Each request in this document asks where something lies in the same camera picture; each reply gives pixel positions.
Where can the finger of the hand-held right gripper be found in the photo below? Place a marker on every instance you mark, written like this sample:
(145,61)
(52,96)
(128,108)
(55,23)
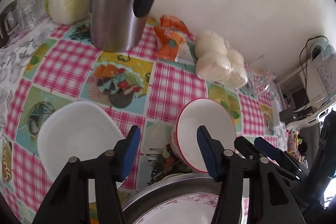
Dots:
(244,146)
(265,145)

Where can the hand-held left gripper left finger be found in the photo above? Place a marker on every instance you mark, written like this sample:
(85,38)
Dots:
(130,150)

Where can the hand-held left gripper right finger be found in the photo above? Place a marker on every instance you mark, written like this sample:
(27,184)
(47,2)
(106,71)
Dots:
(207,155)

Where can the strawberry print bowl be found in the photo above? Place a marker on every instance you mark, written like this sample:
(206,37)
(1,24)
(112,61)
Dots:
(189,113)

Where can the white square bowl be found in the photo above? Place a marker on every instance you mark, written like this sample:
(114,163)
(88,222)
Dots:
(78,132)

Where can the round floral plate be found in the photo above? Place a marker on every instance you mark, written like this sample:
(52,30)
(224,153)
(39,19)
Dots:
(178,211)

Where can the yellow candy packet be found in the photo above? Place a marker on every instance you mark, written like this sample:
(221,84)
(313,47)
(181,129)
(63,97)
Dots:
(294,140)

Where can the black charger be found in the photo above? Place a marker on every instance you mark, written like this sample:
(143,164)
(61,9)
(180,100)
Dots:
(287,115)

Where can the white cutout rack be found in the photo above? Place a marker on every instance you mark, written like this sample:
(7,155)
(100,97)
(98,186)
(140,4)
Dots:
(299,124)

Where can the clear glass mug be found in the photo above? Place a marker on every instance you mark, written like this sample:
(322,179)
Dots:
(262,85)

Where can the checked printed tablecloth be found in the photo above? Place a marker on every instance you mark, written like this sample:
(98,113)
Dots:
(178,82)

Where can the white calendar box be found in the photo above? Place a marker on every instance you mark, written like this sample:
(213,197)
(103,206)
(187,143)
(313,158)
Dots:
(317,77)

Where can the bag of steamed buns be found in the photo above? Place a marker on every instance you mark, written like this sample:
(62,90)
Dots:
(212,66)

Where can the teal cloth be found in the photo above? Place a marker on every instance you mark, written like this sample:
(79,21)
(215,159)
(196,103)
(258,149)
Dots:
(328,49)

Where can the orange snack packet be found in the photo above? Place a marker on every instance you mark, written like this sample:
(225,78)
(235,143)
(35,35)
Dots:
(168,43)

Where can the stainless steel thermos jug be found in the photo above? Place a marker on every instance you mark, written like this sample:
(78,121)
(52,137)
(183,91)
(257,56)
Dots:
(115,3)

